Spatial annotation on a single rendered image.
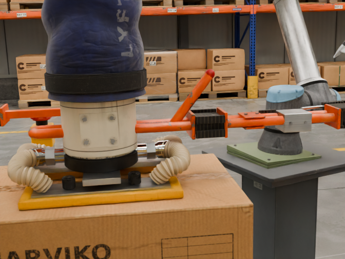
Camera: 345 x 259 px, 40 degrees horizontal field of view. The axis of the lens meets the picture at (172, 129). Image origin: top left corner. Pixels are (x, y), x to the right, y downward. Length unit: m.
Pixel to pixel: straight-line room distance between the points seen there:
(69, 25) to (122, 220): 0.40
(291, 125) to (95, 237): 0.52
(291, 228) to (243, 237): 1.11
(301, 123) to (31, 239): 0.66
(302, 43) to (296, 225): 0.80
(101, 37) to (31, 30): 8.65
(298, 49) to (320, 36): 8.27
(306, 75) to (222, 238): 1.29
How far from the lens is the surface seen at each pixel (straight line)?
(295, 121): 1.16
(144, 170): 1.19
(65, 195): 1.02
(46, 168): 1.13
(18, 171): 1.03
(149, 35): 9.56
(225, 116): 1.10
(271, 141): 2.03
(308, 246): 2.23
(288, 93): 2.00
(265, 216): 2.09
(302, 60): 2.20
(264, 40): 10.04
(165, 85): 8.28
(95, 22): 0.99
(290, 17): 2.28
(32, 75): 8.35
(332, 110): 1.22
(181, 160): 1.03
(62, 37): 1.00
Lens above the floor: 1.31
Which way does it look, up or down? 12 degrees down
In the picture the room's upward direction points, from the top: 2 degrees counter-clockwise
